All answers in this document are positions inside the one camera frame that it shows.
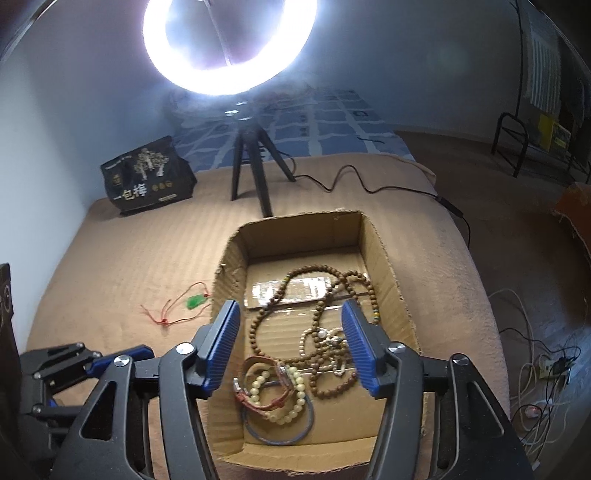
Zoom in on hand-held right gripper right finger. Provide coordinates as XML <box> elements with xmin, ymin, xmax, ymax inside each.
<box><xmin>339</xmin><ymin>299</ymin><xmax>536</xmax><ymax>480</ymax></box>

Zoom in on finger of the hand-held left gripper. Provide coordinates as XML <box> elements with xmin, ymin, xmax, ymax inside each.
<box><xmin>21</xmin><ymin>342</ymin><xmax>155</xmax><ymax>395</ymax></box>
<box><xmin>30</xmin><ymin>394</ymin><xmax>90</xmax><ymax>428</ymax></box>

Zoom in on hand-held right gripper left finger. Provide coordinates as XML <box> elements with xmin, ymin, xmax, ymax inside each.
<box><xmin>48</xmin><ymin>300</ymin><xmax>242</xmax><ymax>480</ymax></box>

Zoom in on small white pearl bracelet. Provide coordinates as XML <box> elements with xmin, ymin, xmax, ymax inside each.
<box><xmin>298</xmin><ymin>325</ymin><xmax>347</xmax><ymax>374</ymax></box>

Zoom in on brown wooden bead necklace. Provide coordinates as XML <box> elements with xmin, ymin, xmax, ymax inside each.
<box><xmin>249</xmin><ymin>264</ymin><xmax>382</xmax><ymax>400</ymax></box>

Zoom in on cream bead bracelet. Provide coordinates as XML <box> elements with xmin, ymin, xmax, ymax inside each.
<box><xmin>247</xmin><ymin>367</ymin><xmax>309</xmax><ymax>423</ymax></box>

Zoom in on thin grey bangle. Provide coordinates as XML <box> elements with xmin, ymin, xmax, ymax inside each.
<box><xmin>242</xmin><ymin>399</ymin><xmax>316</xmax><ymax>446</ymax></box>

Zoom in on cardboard box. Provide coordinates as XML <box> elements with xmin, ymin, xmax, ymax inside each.
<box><xmin>206</xmin><ymin>210</ymin><xmax>423</xmax><ymax>464</ymax></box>

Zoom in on black snack bag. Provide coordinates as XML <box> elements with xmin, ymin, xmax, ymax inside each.
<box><xmin>100</xmin><ymin>136</ymin><xmax>198</xmax><ymax>217</ymax></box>

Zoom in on black tripod stand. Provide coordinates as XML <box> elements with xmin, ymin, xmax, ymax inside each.
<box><xmin>229</xmin><ymin>99</ymin><xmax>297</xmax><ymax>217</ymax></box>

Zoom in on white power strip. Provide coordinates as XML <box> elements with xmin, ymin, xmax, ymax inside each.
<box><xmin>538</xmin><ymin>355</ymin><xmax>578</xmax><ymax>381</ymax></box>

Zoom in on blue patterned blanket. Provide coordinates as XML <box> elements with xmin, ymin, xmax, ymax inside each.
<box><xmin>173</xmin><ymin>88</ymin><xmax>411</xmax><ymax>171</ymax></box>

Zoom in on orange covered low table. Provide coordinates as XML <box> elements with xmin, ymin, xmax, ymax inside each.
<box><xmin>551</xmin><ymin>182</ymin><xmax>591</xmax><ymax>241</ymax></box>

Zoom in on yellow box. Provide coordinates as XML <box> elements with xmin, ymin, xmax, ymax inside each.
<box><xmin>536</xmin><ymin>113</ymin><xmax>571</xmax><ymax>153</ymax></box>

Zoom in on dark hanging clothes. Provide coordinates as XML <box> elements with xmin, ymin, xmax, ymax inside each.
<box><xmin>556</xmin><ymin>28</ymin><xmax>591</xmax><ymax>153</ymax></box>

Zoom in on black clothes rack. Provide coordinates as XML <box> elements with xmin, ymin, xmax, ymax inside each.
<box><xmin>492</xmin><ymin>0</ymin><xmax>591</xmax><ymax>178</ymax></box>

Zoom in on striped hanging towel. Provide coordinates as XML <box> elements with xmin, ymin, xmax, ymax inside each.
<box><xmin>524</xmin><ymin>4</ymin><xmax>561</xmax><ymax>112</ymax></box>

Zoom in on green pendant red cord necklace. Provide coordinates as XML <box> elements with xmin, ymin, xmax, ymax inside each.
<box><xmin>141</xmin><ymin>282</ymin><xmax>213</xmax><ymax>326</ymax></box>

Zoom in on black power cable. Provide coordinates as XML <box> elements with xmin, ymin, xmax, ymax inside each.
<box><xmin>272</xmin><ymin>152</ymin><xmax>472</xmax><ymax>247</ymax></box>

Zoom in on power strip with cables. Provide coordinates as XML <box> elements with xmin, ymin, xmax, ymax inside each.
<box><xmin>489</xmin><ymin>288</ymin><xmax>583</xmax><ymax>457</ymax></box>

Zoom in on white ring light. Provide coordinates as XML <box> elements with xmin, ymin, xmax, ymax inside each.
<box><xmin>142</xmin><ymin>0</ymin><xmax>309</xmax><ymax>97</ymax></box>

